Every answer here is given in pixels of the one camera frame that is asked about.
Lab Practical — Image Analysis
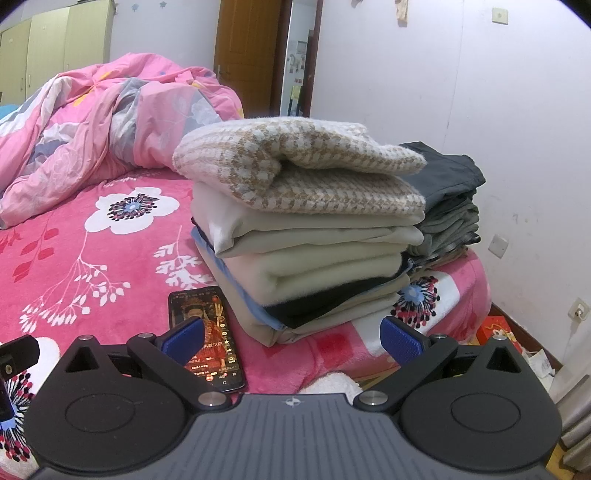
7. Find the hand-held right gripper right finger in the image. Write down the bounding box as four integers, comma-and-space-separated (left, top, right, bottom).
355, 315, 528, 412

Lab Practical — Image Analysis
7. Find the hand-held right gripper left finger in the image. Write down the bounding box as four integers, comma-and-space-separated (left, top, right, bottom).
61, 316, 232, 411

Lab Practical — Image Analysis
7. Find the beige white houndstooth sweater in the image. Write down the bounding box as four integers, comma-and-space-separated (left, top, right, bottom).
172, 116, 428, 217

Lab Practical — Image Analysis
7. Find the black smartphone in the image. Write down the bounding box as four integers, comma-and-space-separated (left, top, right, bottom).
167, 285, 247, 394

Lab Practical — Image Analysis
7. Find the beige garment blue lining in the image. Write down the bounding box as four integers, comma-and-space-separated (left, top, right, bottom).
191, 226, 402, 347

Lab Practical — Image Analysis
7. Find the white fluffy cloth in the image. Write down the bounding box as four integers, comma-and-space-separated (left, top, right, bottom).
300, 373, 365, 395

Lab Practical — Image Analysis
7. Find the black folded garment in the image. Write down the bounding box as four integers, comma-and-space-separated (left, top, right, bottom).
263, 277, 411, 328

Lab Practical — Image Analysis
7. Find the red cardboard box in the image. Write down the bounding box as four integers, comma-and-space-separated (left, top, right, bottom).
475, 314, 525, 356

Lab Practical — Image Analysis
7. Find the pale fleece folded garment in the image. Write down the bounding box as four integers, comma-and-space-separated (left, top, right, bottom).
217, 249, 411, 308

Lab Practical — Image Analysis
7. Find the pink floral bed sheet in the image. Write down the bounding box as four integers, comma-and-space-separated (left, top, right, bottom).
0, 166, 492, 467

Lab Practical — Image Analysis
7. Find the grey green folded garment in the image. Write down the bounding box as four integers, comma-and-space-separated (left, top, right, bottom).
409, 198, 481, 259

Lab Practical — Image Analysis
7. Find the white crumpled paper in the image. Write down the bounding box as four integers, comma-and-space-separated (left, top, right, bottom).
524, 348, 561, 377

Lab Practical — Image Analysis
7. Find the cream folded garment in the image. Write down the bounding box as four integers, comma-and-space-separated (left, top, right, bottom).
191, 182, 426, 259

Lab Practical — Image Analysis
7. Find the dark grey folded garment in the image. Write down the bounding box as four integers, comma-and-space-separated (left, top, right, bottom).
397, 141, 485, 213

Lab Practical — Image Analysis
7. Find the pink blue floral quilt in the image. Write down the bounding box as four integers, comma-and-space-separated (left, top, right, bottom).
0, 53, 245, 229

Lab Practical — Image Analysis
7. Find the brown wooden door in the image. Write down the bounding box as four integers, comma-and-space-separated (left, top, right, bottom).
215, 0, 293, 118

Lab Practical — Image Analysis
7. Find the pale yellow wardrobe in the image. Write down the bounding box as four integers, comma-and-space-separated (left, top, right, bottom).
0, 0, 116, 104

